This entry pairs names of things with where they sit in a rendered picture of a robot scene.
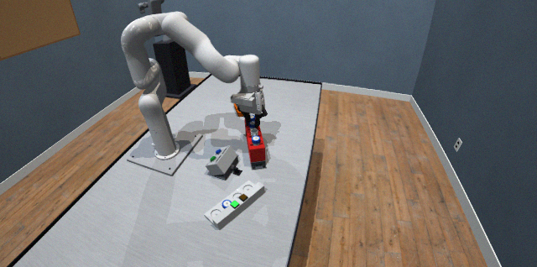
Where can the orange pocket multimeter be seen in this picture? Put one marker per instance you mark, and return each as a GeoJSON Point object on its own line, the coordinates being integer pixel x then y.
{"type": "Point", "coordinates": [238, 113]}

